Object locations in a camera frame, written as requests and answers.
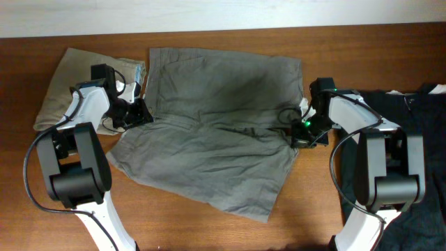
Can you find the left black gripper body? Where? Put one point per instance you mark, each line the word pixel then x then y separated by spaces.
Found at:
pixel 140 113

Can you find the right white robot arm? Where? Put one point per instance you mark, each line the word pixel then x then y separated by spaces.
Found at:
pixel 389 172

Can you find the dark navy garment pile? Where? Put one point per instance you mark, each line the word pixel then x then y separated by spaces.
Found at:
pixel 422 226

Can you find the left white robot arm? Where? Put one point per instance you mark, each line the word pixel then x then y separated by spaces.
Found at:
pixel 74 166

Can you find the grey shorts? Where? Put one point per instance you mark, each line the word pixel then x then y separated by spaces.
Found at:
pixel 218 134

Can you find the folded khaki shorts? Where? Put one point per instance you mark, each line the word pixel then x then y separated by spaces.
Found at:
pixel 73 68

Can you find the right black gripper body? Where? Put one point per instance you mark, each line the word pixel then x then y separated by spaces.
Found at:
pixel 304 136

